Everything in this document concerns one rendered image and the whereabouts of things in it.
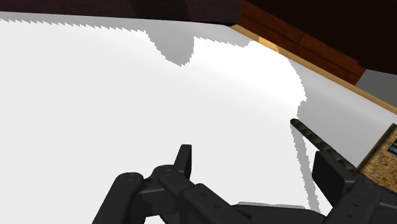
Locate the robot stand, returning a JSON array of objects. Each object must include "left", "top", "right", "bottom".
[{"left": 0, "top": 0, "right": 243, "bottom": 27}]

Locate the dark mottled slender rod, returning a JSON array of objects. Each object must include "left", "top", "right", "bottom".
[{"left": 289, "top": 118, "right": 358, "bottom": 171}]

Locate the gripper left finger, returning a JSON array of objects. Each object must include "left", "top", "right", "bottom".
[{"left": 92, "top": 144, "right": 251, "bottom": 224}]

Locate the gold speckled flat box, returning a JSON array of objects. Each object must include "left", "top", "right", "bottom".
[{"left": 356, "top": 122, "right": 397, "bottom": 194}]

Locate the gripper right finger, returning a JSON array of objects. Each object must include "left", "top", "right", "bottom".
[{"left": 311, "top": 150, "right": 397, "bottom": 224}]

